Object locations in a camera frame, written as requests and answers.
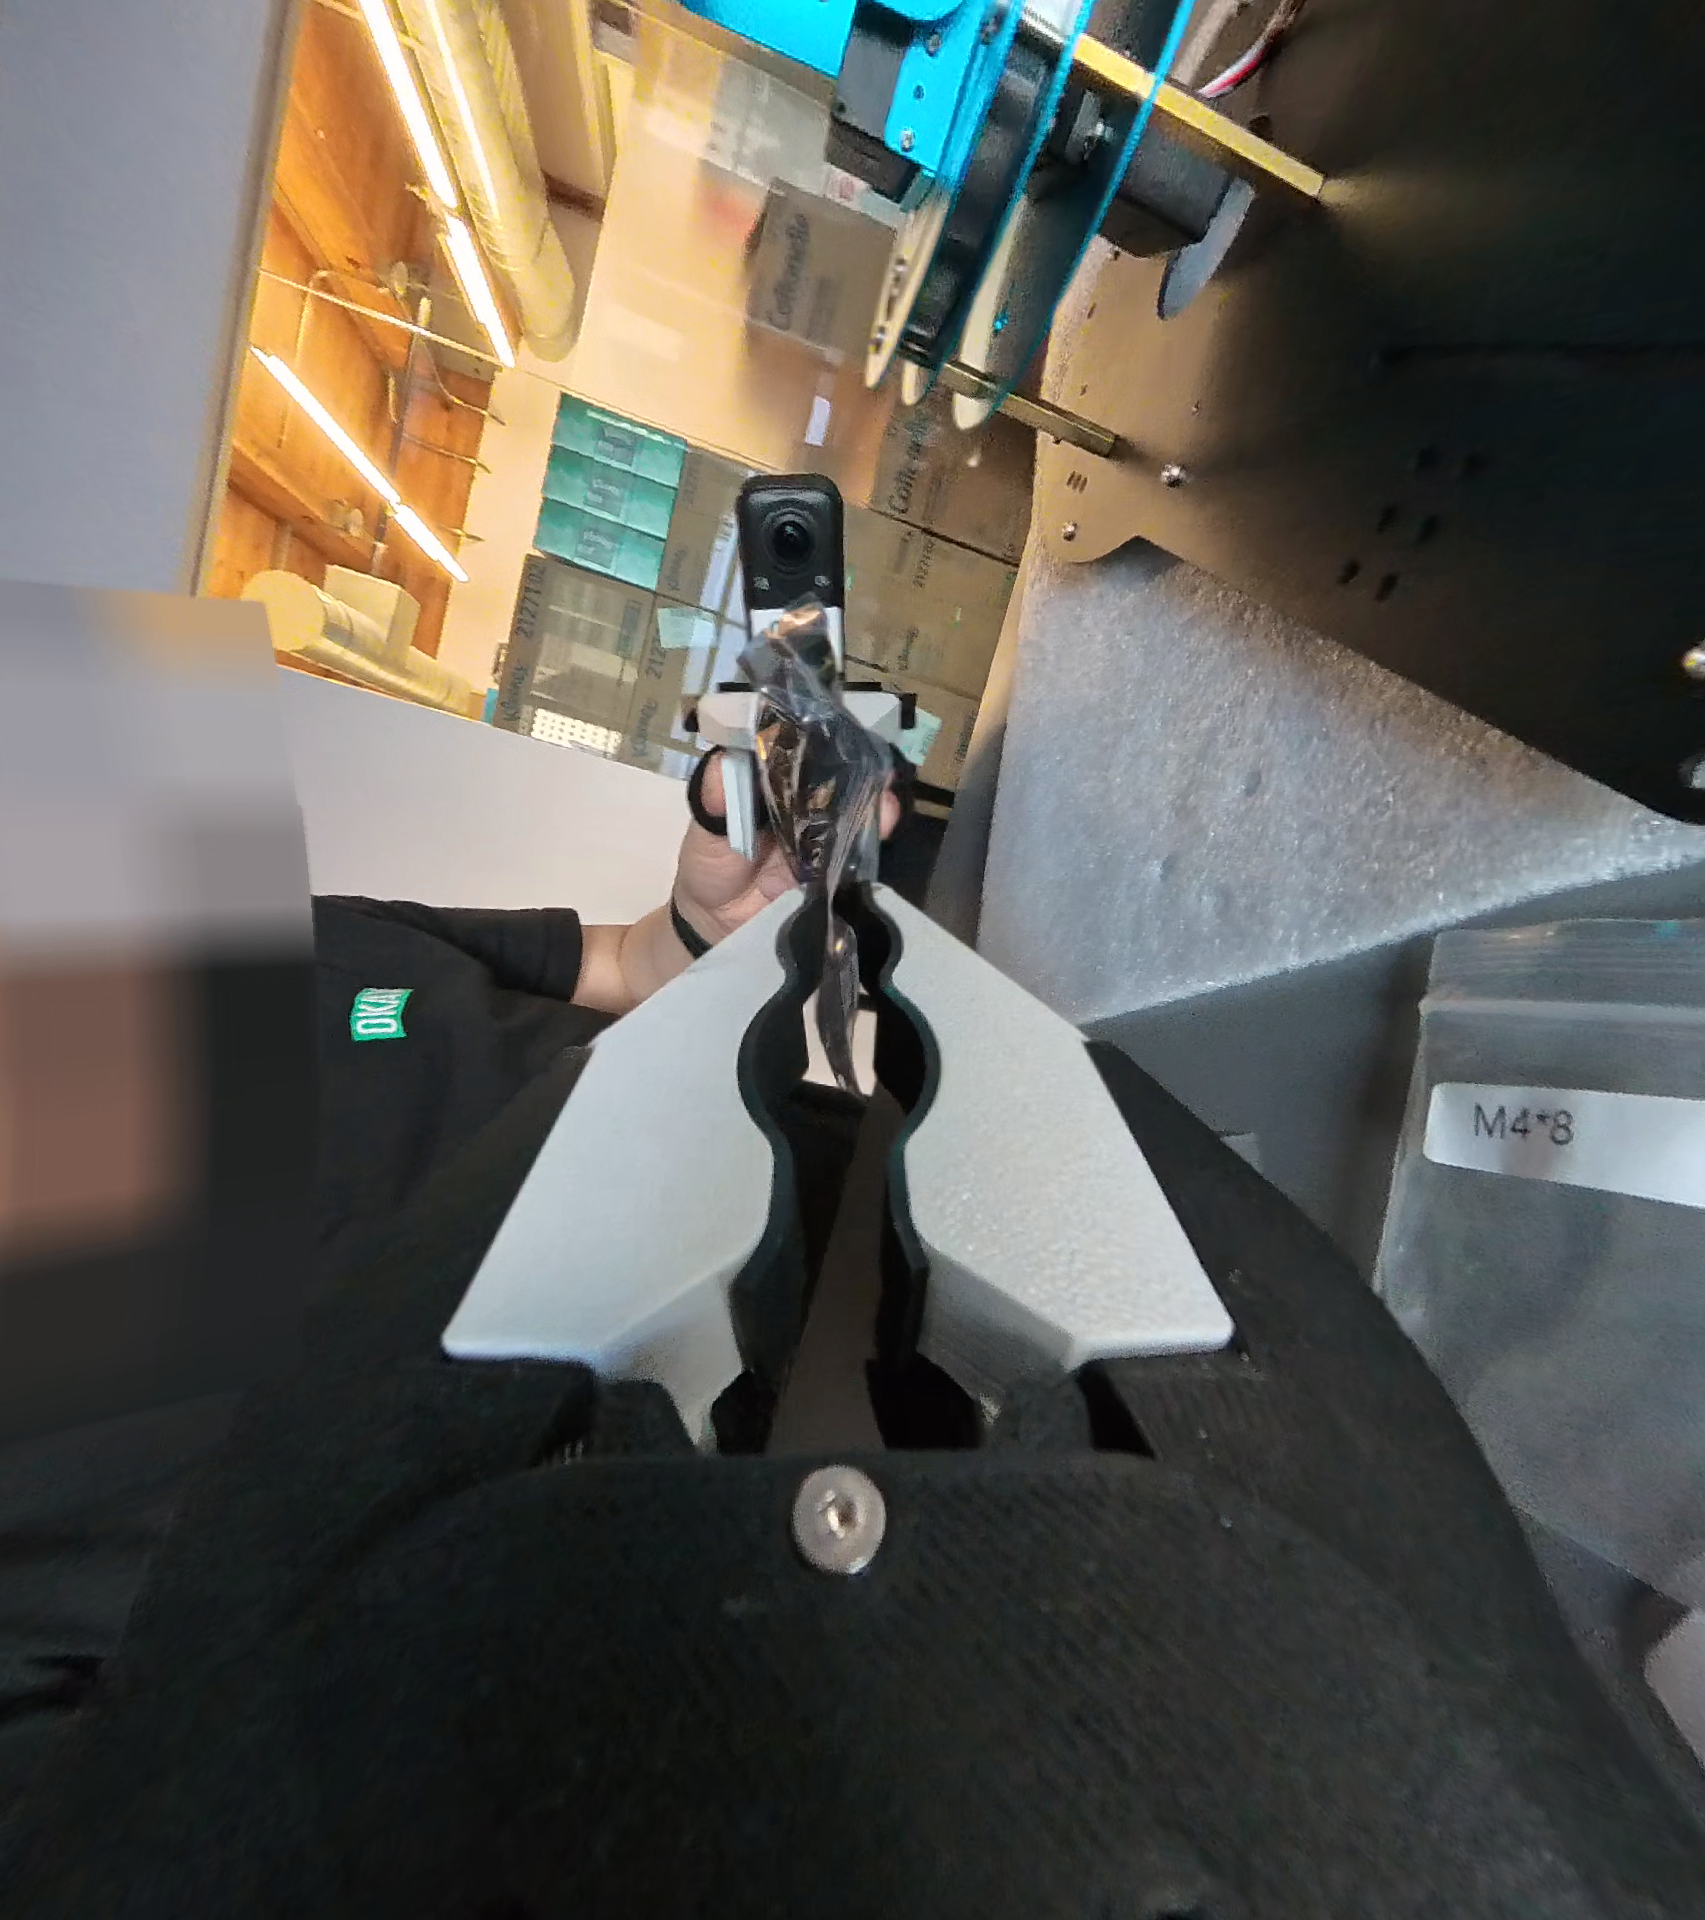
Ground black metal base plate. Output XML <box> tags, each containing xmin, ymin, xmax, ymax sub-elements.
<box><xmin>1019</xmin><ymin>1</ymin><xmax>1705</xmax><ymax>830</ymax></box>

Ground scattered small clear zip bags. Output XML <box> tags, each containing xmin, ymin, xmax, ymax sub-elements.
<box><xmin>1376</xmin><ymin>913</ymin><xmax>1705</xmax><ymax>1920</ymax></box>

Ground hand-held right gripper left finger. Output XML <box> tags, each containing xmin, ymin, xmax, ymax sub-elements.
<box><xmin>448</xmin><ymin>894</ymin><xmax>831</xmax><ymax>1414</ymax></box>

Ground silver duct pipe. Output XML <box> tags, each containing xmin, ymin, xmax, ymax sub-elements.
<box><xmin>389</xmin><ymin>1</ymin><xmax>590</xmax><ymax>368</ymax></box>

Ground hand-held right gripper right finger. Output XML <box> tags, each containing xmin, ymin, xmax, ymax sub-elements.
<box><xmin>859</xmin><ymin>894</ymin><xmax>1235</xmax><ymax>1414</ymax></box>

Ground dark parts bag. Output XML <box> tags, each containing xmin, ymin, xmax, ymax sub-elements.
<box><xmin>740</xmin><ymin>597</ymin><xmax>909</xmax><ymax>1099</ymax></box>

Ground person's left hand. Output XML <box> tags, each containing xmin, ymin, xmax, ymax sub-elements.
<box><xmin>668</xmin><ymin>817</ymin><xmax>819</xmax><ymax>955</ymax></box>

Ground blue toy robot arm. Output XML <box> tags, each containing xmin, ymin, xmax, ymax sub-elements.
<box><xmin>679</xmin><ymin>1</ymin><xmax>1331</xmax><ymax>424</ymax></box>

